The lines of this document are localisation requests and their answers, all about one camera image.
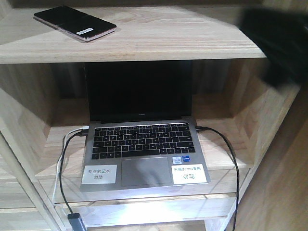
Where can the grey usb adapter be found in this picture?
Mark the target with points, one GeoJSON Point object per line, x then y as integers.
{"type": "Point", "coordinates": [76, 222]}

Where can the light wooden shelf unit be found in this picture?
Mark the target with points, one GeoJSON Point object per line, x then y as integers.
{"type": "Point", "coordinates": [46, 128]}

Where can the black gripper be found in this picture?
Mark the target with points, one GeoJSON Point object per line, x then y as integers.
{"type": "Point", "coordinates": [283, 38]}

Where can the grey laptop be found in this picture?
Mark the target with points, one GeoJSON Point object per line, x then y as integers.
{"type": "Point", "coordinates": [142, 133]}

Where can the black smartphone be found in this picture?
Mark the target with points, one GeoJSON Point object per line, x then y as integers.
{"type": "Point", "coordinates": [75, 23]}

